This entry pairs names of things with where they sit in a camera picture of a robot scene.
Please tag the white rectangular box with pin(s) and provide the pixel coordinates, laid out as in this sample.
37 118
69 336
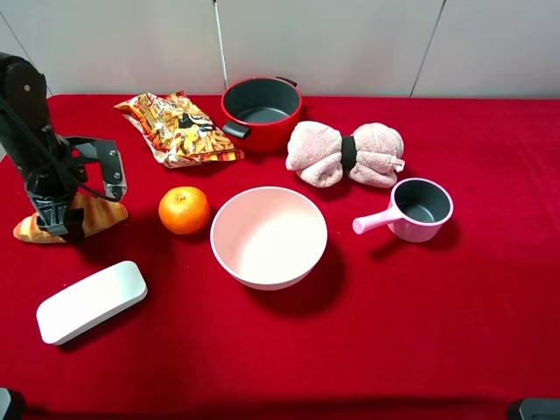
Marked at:
89 302

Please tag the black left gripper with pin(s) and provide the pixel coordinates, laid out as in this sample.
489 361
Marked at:
54 171

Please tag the red tablecloth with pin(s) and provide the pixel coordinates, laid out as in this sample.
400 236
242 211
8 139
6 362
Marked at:
457 327

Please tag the pink rolled towel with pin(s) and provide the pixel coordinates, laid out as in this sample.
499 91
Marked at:
321 156

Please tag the orange snack bag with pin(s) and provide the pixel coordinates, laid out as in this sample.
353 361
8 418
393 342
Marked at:
178 132

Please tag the black object bottom right corner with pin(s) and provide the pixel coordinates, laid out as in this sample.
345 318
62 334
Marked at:
534 409

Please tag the large pink bowl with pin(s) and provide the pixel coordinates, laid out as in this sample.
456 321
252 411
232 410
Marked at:
268 238

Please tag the golden brown croissant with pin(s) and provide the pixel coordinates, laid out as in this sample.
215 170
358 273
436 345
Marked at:
99 215

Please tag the orange mandarin fruit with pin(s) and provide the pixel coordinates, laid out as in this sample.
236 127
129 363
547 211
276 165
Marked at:
184 210

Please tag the red pot with black handles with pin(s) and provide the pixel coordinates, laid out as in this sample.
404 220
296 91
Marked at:
261 113

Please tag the small pink saucepan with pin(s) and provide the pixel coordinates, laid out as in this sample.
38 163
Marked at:
417 209

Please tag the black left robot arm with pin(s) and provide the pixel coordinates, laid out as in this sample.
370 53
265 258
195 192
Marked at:
28 137

